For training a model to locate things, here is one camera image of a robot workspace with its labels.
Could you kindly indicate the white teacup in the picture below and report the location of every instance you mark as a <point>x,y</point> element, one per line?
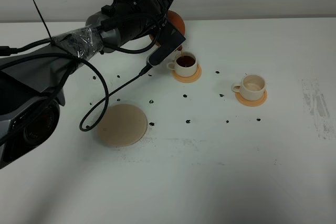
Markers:
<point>252,87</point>
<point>184,64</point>

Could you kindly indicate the orange coaster on right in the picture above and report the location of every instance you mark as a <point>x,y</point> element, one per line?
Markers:
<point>251,103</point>

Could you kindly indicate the orange coaster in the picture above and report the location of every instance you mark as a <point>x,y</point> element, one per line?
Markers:
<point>190,79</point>
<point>251,103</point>

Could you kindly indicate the black cable tie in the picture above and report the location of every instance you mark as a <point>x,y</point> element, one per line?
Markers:
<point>48,32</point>

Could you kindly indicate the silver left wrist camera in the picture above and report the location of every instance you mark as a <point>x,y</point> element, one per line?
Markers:
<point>170,39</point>

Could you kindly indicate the brown clay teapot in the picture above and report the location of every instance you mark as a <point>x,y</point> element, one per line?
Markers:
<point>176,20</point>

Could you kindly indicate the white teacup on right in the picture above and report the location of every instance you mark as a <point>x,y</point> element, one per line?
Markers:
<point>252,87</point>

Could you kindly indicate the orange coaster near centre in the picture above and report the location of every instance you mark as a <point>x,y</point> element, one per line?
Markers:
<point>190,79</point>

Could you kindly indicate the beige round teapot coaster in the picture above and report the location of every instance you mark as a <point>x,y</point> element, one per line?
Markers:
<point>122,125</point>

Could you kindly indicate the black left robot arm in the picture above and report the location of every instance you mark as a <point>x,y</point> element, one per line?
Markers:
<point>33,76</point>

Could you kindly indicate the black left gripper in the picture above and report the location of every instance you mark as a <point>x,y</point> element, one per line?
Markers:
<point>133,19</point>

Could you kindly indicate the white teacup near centre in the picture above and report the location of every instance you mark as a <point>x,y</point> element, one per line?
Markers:
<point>184,64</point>

